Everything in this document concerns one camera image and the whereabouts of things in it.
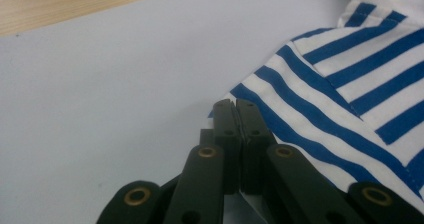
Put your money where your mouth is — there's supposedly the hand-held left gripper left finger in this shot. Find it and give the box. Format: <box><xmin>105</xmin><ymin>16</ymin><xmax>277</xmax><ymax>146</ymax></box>
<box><xmin>199</xmin><ymin>98</ymin><xmax>243</xmax><ymax>195</ymax></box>

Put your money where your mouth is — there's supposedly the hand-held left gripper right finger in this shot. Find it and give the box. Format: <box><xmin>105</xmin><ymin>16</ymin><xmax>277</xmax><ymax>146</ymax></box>
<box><xmin>235</xmin><ymin>98</ymin><xmax>278</xmax><ymax>195</ymax></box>

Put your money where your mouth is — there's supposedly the blue white striped shirt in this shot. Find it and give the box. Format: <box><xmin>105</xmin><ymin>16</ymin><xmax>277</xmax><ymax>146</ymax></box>
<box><xmin>208</xmin><ymin>0</ymin><xmax>424</xmax><ymax>216</ymax></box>

